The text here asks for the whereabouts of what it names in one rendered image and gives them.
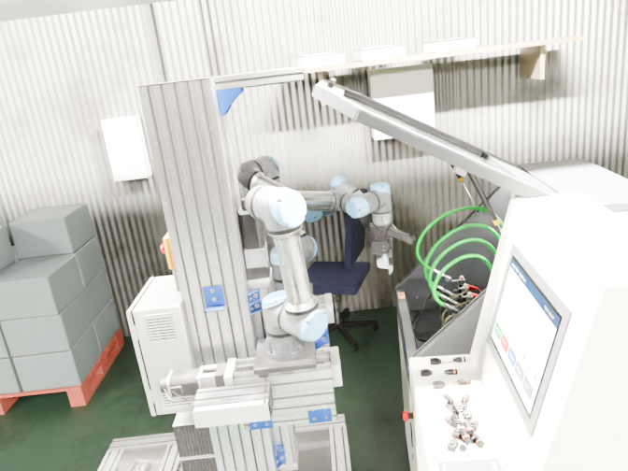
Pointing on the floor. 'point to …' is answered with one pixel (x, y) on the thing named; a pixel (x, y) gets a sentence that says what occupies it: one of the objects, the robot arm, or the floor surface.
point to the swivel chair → (344, 278)
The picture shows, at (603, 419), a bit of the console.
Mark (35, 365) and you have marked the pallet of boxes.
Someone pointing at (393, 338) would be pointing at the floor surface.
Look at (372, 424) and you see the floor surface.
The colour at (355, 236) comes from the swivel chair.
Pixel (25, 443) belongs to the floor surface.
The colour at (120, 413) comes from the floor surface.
